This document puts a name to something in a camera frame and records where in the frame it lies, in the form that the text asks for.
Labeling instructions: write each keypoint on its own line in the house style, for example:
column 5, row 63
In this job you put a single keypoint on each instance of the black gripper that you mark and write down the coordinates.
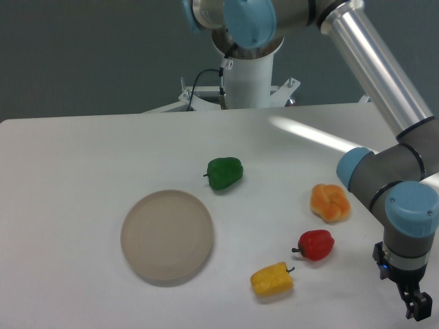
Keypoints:
column 406, row 273

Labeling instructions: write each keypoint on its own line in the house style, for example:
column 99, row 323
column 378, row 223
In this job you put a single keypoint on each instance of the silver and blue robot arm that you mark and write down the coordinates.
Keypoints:
column 389, row 184

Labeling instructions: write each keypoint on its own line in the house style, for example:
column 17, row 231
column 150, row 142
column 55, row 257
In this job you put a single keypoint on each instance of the red bell pepper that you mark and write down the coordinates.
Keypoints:
column 315, row 244

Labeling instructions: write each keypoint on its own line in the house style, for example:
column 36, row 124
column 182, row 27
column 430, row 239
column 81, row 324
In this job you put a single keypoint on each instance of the yellow bell pepper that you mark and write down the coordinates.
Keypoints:
column 272, row 280

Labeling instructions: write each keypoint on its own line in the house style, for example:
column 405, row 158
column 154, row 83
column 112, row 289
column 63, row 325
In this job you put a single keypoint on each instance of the green bell pepper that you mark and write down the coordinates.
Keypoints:
column 224, row 172

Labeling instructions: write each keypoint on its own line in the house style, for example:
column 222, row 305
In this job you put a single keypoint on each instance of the orange knotted bread roll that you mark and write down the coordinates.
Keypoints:
column 329, row 202

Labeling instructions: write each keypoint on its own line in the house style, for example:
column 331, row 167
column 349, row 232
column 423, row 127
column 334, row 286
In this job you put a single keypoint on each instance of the beige round plate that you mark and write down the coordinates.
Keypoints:
column 167, row 237

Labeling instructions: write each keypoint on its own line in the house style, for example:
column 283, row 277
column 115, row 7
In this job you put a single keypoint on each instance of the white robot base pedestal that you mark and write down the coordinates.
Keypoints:
column 245, row 68

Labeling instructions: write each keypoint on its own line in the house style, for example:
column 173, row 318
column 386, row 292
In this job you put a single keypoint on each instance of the white metal base frame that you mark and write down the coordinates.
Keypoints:
column 208, row 98

